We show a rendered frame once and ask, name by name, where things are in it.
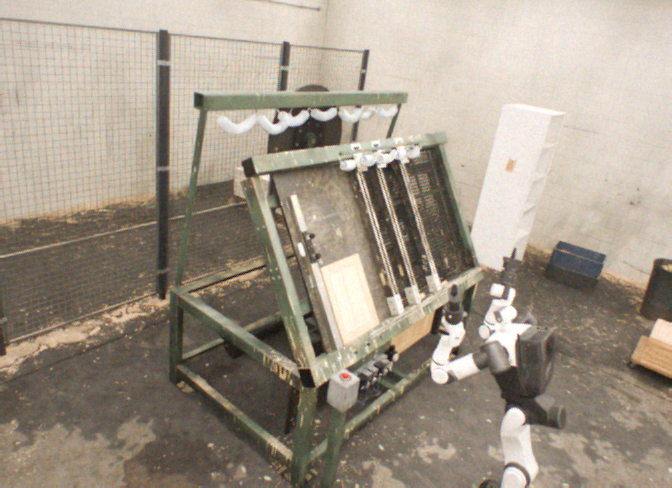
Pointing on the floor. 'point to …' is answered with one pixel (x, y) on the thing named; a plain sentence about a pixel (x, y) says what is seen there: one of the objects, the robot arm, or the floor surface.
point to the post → (332, 449)
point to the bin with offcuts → (659, 292)
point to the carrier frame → (303, 401)
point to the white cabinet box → (514, 181)
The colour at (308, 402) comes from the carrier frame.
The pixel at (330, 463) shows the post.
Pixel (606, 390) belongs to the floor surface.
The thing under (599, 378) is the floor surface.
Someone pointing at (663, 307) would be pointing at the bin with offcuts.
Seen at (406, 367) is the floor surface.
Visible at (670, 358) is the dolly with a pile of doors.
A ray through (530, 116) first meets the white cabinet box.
